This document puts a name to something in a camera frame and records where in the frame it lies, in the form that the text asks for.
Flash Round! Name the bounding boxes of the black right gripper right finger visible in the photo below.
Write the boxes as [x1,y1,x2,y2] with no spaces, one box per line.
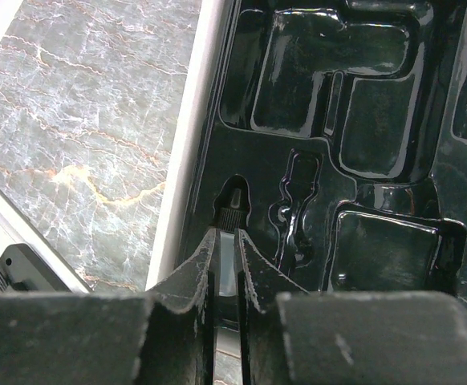
[234,229,467,384]

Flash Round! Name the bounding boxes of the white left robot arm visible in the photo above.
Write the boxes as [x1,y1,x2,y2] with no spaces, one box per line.
[0,244,70,293]

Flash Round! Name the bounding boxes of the white cardboard clipper box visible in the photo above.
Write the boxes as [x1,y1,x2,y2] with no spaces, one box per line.
[145,1,234,290]

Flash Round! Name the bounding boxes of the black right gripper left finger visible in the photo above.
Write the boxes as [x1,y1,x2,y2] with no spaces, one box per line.
[0,229,220,384]

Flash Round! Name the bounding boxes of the black plastic box tray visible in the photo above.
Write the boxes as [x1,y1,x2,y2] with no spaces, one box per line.
[177,1,467,302]

